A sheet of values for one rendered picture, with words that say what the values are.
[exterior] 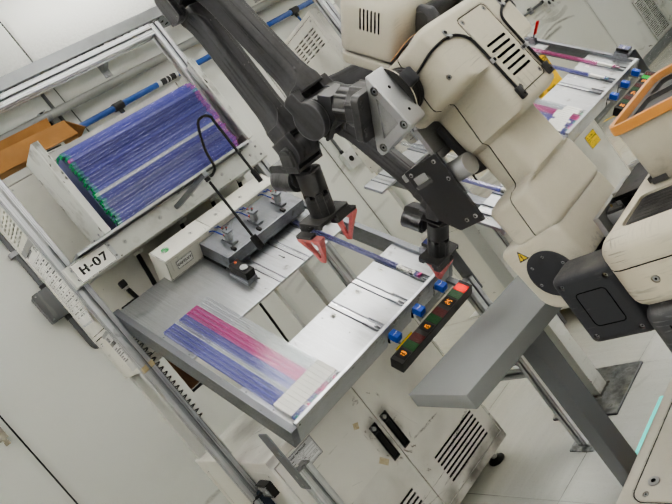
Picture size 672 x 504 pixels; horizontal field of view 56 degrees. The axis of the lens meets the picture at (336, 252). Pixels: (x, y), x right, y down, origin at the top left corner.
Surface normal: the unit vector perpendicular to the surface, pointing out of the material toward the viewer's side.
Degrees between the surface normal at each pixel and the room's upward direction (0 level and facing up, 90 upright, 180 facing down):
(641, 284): 90
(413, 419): 90
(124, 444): 90
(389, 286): 43
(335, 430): 90
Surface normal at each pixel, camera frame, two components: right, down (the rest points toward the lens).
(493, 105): -0.60, 0.55
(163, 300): -0.12, -0.75
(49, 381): 0.48, -0.26
